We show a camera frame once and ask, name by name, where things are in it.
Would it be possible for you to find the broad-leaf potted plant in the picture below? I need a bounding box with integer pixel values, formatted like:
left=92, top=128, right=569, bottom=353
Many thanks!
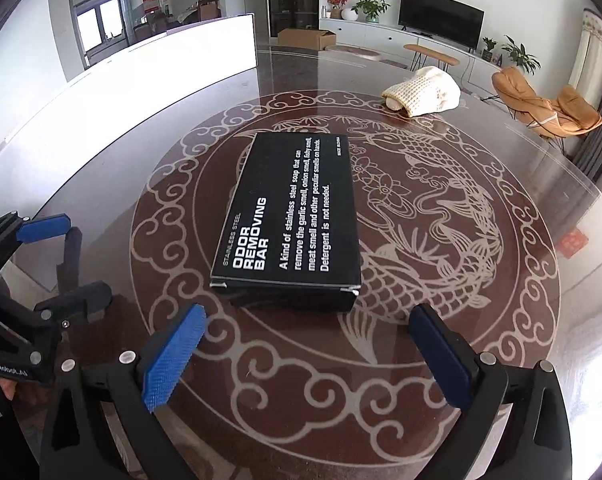
left=501, top=35, right=542, bottom=77

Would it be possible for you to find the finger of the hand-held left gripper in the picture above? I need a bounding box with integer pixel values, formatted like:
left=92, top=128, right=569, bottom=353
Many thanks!
left=0, top=212, right=72, bottom=271
left=35, top=281, right=113, bottom=341

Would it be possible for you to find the cream knitted cloth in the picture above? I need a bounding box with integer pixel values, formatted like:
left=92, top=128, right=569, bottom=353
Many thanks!
left=382, top=66, right=462, bottom=117

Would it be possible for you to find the white television cabinet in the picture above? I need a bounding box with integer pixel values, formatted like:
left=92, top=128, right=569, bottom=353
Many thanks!
left=319, top=17, right=506, bottom=81

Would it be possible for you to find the open cardboard box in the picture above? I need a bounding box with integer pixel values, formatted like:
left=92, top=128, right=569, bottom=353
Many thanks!
left=277, top=27, right=338, bottom=52

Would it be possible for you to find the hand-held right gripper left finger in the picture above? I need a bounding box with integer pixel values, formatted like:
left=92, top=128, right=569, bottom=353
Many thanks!
left=40, top=302, right=208, bottom=480

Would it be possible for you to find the wooden bench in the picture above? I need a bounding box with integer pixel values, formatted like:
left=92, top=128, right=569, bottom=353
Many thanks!
left=403, top=43, right=462, bottom=73

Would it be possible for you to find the leafy potted plant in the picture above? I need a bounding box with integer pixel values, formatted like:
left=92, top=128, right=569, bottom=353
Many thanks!
left=351, top=0, right=392, bottom=24

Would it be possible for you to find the cloth-covered standing air conditioner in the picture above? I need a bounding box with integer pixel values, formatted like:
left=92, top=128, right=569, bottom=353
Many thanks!
left=568, top=7, right=602, bottom=106

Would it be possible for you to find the orange lounge chair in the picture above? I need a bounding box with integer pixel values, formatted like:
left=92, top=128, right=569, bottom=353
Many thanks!
left=491, top=66, right=602, bottom=142

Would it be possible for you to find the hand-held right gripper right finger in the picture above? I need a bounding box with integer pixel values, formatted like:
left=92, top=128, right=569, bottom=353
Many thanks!
left=408, top=302, right=576, bottom=480

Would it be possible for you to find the black television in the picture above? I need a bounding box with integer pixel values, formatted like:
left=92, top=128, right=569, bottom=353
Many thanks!
left=398, top=0, right=486, bottom=54

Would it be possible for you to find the grey curtain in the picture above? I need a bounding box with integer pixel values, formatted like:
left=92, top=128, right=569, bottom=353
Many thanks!
left=573, top=75, right=602, bottom=196

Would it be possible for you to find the black cardboard box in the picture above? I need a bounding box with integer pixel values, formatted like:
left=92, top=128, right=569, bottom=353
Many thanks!
left=209, top=132, right=363, bottom=314

